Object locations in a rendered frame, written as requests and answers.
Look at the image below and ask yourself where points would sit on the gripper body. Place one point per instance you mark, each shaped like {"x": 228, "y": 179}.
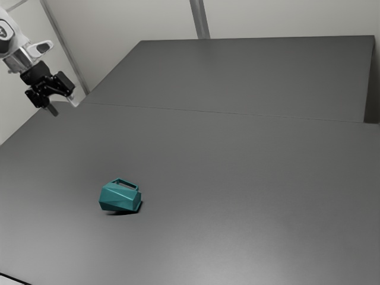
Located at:
{"x": 37, "y": 76}

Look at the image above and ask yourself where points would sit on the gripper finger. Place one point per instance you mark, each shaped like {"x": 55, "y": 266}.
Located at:
{"x": 63, "y": 84}
{"x": 38, "y": 98}

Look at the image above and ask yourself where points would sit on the teal faceted mug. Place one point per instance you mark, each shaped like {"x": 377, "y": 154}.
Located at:
{"x": 118, "y": 198}

